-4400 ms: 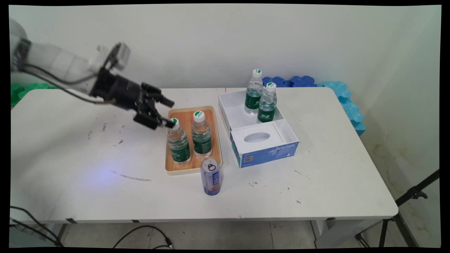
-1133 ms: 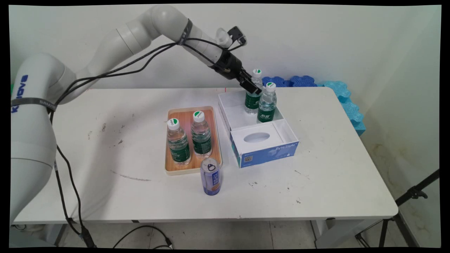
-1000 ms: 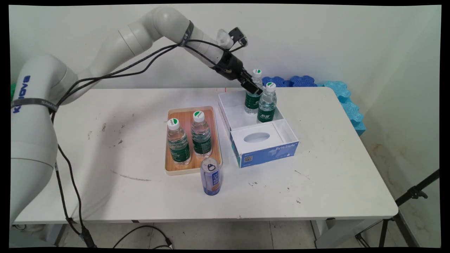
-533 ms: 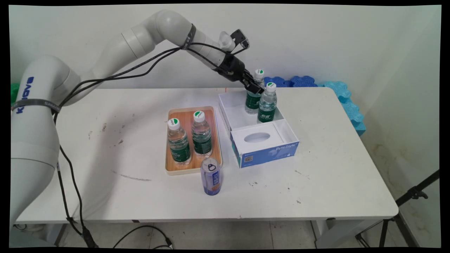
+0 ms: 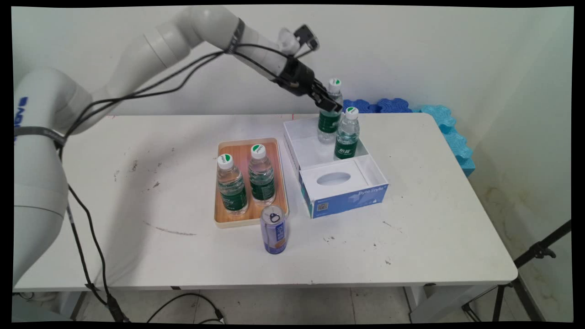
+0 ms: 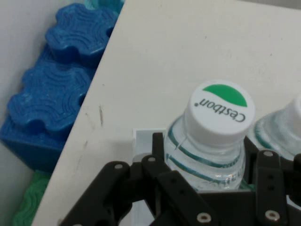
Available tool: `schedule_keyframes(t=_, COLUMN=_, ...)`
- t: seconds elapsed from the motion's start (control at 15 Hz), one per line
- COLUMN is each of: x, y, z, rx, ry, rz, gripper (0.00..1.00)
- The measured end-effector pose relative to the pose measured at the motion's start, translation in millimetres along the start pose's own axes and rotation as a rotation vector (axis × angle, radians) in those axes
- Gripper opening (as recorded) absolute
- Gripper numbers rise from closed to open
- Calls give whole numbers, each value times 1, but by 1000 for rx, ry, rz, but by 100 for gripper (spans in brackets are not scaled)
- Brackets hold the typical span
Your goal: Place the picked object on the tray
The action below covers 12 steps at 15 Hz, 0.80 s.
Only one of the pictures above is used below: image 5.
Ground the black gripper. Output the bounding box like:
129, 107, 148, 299
273, 57, 344, 113

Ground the green label water bottle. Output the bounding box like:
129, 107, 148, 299
317, 78, 344, 145
334, 107, 361, 161
217, 154, 249, 217
248, 144, 277, 207

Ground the dark blue foam piece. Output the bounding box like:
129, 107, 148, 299
377, 98, 414, 114
342, 100, 378, 114

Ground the wooden tray with white rim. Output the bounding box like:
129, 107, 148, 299
213, 138, 290, 228

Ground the white and blue cardboard box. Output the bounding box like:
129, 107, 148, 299
282, 116, 390, 220

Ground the light blue foam piece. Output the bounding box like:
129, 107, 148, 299
413, 105, 476, 178

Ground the blue drink can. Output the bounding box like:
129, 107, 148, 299
260, 205, 289, 255

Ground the white table leg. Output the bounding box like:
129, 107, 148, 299
404, 284, 500, 324

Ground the black tripod stand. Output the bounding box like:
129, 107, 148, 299
461, 219, 573, 323

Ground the grey table leg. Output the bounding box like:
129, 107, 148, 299
69, 291, 89, 321

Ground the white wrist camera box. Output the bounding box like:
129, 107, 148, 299
278, 25, 320, 54

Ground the black velcro strap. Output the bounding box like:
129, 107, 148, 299
225, 17, 246, 55

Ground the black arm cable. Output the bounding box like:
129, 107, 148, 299
58, 43, 293, 147
58, 43, 293, 323

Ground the black floor cable with plug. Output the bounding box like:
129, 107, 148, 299
146, 292, 227, 324

